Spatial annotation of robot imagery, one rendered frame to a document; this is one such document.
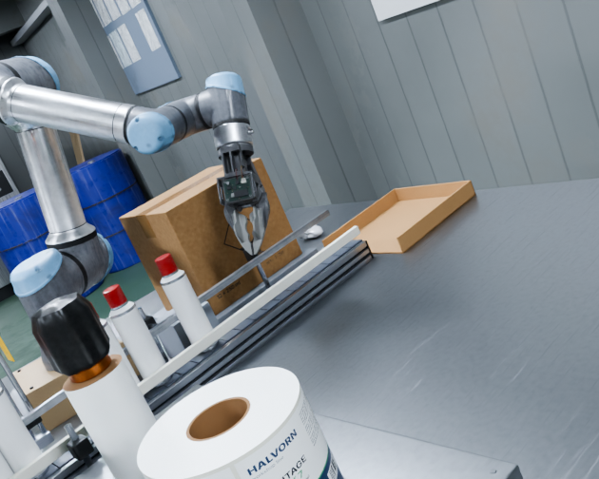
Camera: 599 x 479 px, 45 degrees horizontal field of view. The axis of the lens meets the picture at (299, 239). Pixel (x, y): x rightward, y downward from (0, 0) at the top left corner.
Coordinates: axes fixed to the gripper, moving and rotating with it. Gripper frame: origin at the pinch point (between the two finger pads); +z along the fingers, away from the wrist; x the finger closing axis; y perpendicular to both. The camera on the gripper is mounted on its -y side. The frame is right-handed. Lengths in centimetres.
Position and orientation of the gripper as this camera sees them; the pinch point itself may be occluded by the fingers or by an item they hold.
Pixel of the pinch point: (253, 248)
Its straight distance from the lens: 142.4
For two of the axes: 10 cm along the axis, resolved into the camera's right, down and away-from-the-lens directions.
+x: 9.7, -1.9, -1.4
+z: 1.7, 9.7, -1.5
